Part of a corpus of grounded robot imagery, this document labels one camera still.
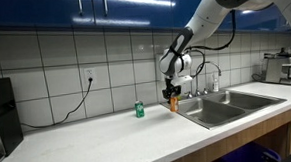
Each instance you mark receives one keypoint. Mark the black coffee maker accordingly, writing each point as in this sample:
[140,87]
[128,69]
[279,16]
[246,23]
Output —
[5,115]

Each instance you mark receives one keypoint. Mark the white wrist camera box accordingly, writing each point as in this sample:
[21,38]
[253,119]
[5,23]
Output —
[182,79]

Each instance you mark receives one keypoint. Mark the dark blue bin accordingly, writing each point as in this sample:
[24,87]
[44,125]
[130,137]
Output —
[243,156]

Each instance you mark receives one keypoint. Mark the silver espresso machine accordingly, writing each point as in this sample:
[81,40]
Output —
[275,69]

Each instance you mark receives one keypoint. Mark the clear pump sanitizer bottle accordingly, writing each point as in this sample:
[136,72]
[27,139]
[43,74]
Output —
[215,84]

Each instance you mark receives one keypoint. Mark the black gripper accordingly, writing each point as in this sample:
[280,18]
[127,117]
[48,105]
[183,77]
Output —
[169,84]

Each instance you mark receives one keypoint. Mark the orange soda can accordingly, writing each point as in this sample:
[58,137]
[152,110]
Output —
[174,105]

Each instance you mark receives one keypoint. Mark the green soda can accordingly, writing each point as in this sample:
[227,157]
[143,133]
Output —
[139,110]

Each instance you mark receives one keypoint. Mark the white wall power outlet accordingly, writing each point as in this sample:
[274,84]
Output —
[89,74]

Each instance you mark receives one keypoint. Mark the stainless steel double sink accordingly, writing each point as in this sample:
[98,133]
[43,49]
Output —
[220,108]

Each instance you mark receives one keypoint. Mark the white wall soap dispenser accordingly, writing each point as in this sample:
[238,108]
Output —
[157,65]

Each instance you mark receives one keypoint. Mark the chrome gooseneck faucet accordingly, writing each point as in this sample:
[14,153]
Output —
[215,65]

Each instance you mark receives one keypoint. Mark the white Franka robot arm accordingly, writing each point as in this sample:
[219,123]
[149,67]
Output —
[202,18]

